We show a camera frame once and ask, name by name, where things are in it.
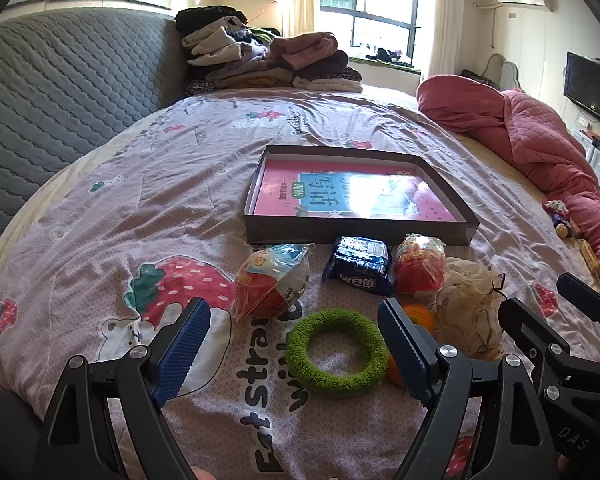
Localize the dark cloth bundle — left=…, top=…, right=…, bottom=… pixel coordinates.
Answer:
left=365, top=47, right=416, bottom=68

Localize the small toy doll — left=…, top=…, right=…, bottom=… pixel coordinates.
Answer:
left=542, top=200, right=583, bottom=238

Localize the grey quilted headboard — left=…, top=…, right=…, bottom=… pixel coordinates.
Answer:
left=0, top=7, right=191, bottom=271

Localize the black television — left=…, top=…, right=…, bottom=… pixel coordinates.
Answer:
left=563, top=51, right=600, bottom=131

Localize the red blue egg snack packet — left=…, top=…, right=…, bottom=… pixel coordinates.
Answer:
left=230, top=242, right=316, bottom=321

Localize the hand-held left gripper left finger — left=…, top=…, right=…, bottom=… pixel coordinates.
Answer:
left=32, top=297, right=213, bottom=480

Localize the beige mesh pouch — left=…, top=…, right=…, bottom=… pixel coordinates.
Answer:
left=432, top=256, right=508, bottom=361

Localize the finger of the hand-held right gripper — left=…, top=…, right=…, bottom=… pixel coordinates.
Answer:
left=556, top=273, right=600, bottom=323
left=497, top=298, right=576, bottom=361

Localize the window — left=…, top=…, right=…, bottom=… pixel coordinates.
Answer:
left=319, top=0, right=433, bottom=61

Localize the cream bed sheet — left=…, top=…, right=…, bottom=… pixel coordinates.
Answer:
left=360, top=82, right=600, bottom=291

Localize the brown cardboard box tray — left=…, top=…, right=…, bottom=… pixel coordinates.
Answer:
left=244, top=145, right=481, bottom=247

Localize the pink quilt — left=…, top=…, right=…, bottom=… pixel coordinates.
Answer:
left=416, top=74, right=600, bottom=286

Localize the orange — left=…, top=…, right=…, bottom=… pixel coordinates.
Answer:
left=386, top=352, right=407, bottom=387
left=402, top=304, right=436, bottom=336

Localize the white curved chair back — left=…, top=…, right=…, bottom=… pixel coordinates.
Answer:
left=482, top=52, right=521, bottom=92

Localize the pile of folded clothes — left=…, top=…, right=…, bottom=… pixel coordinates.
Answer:
left=175, top=5, right=363, bottom=95

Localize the strawberry printed blanket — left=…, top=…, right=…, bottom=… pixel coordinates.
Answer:
left=0, top=92, right=600, bottom=480

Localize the black bag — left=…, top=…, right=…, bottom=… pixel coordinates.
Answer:
left=461, top=69, right=501, bottom=86

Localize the green fuzzy ring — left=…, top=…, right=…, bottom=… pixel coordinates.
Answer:
left=286, top=309, right=390, bottom=394

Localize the green window seat mat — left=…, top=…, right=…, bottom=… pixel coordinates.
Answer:
left=347, top=55, right=423, bottom=73

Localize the red yellow egg snack packet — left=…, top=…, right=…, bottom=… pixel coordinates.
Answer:
left=390, top=233, right=447, bottom=295

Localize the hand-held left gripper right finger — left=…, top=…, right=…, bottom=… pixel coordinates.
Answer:
left=376, top=297, right=563, bottom=480

